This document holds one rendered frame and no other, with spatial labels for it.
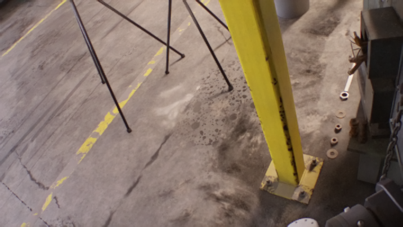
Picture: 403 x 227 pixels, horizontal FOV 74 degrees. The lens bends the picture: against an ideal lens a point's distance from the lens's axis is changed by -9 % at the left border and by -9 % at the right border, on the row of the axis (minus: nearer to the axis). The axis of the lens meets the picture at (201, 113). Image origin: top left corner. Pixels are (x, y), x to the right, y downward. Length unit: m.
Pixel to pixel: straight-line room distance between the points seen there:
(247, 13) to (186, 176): 1.04
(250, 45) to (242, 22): 0.07
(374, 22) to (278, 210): 0.86
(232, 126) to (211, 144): 0.15
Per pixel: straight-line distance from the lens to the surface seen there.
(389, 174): 1.30
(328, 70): 1.80
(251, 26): 0.72
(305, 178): 1.37
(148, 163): 1.71
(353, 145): 1.12
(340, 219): 0.57
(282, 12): 2.29
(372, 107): 0.92
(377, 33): 0.77
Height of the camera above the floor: 1.23
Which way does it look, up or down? 44 degrees down
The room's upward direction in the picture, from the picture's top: 29 degrees counter-clockwise
